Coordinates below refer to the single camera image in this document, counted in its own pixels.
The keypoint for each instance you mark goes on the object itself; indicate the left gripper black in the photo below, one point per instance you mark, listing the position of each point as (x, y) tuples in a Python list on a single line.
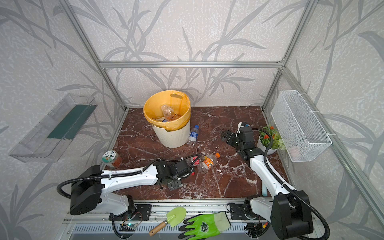
[(186, 167)]

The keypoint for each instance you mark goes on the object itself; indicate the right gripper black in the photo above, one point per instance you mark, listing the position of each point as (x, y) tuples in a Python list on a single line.
[(231, 139)]

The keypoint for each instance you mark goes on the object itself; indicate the blue cap water bottle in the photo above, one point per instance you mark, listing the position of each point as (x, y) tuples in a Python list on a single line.
[(193, 136)]

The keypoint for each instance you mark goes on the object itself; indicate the orange label bottle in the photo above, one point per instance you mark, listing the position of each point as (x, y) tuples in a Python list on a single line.
[(169, 113)]

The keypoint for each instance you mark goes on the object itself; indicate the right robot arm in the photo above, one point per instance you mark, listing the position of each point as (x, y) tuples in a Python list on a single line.
[(288, 214)]

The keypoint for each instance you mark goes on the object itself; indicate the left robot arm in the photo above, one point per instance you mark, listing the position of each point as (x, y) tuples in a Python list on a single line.
[(95, 190)]

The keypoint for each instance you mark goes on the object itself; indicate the white ribbed waste bin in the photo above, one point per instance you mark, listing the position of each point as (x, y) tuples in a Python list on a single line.
[(173, 139)]

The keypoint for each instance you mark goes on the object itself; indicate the yellow bin liner bag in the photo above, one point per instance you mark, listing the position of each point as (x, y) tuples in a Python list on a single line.
[(179, 101)]

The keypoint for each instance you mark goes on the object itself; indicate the potted plant with red flowers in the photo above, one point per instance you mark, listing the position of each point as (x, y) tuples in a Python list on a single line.
[(269, 135)]

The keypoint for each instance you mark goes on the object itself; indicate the green garden trowel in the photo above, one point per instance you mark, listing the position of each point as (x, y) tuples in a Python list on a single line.
[(174, 217)]

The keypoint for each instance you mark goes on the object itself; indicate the green work glove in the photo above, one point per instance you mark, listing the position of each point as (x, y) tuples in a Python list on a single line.
[(203, 226)]

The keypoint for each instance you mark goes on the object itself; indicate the round tub with cartoon lid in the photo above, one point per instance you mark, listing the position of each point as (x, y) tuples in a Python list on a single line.
[(112, 159)]

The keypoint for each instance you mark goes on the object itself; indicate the green circuit board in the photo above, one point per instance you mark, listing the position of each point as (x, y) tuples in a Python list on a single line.
[(128, 227)]

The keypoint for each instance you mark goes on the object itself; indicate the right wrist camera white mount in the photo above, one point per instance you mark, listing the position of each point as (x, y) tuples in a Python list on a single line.
[(241, 125)]

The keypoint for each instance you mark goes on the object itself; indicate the white wire mesh basket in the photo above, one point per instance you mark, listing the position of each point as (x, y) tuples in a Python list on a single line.
[(302, 133)]

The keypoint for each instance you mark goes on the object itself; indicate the clear acrylic wall shelf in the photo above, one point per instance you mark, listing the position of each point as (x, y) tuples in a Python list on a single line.
[(50, 138)]

